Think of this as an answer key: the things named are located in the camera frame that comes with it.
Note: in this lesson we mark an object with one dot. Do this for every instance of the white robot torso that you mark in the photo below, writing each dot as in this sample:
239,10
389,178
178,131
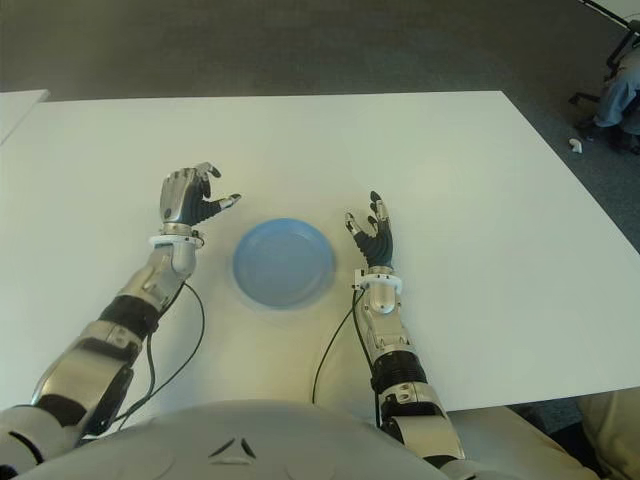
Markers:
240,430

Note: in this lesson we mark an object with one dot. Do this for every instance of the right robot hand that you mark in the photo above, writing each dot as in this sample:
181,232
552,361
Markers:
377,245

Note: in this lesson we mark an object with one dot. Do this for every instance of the neighbouring white table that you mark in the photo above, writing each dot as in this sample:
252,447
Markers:
17,110

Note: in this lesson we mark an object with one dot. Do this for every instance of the small white floor object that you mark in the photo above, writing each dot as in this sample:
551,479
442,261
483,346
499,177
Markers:
576,145

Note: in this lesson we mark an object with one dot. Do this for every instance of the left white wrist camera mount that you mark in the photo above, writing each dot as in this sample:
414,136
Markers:
170,241

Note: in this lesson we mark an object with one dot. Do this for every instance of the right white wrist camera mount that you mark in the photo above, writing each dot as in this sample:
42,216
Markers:
380,275

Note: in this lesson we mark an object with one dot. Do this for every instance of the distant white table edge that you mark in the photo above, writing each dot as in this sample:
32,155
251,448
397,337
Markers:
612,11

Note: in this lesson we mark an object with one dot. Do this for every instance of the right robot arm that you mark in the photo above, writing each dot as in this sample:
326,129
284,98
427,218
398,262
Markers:
395,340

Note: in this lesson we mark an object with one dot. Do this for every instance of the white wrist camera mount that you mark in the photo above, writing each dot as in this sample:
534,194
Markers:
380,275
170,241

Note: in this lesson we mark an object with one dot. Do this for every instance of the seated person in jeans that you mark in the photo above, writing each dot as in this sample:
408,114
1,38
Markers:
615,100

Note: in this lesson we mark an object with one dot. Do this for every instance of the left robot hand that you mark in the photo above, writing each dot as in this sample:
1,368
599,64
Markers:
175,200

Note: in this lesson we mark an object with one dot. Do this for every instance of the beige fabric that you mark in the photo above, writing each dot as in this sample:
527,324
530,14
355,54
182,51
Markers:
615,430

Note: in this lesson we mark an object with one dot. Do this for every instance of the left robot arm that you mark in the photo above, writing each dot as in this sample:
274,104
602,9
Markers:
100,340

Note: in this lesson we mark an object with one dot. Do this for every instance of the black office chair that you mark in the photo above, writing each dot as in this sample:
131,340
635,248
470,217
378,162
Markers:
620,50

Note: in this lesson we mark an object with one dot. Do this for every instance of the blue plate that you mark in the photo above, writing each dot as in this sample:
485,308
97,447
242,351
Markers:
282,262

